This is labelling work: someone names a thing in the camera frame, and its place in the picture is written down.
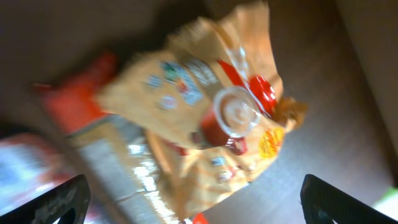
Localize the orange noodle packet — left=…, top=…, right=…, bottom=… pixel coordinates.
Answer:
left=32, top=53, right=181, bottom=223

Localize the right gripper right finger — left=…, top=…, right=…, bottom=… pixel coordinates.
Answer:
left=300, top=174, right=397, bottom=224

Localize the orange Nescafe coffee bag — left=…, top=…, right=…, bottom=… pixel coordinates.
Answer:
left=96, top=1, right=308, bottom=220

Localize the tissue pack multicolour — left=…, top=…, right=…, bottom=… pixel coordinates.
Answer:
left=1, top=133, right=109, bottom=224

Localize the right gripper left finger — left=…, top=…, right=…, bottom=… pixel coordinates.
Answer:
left=1, top=174, right=91, bottom=224

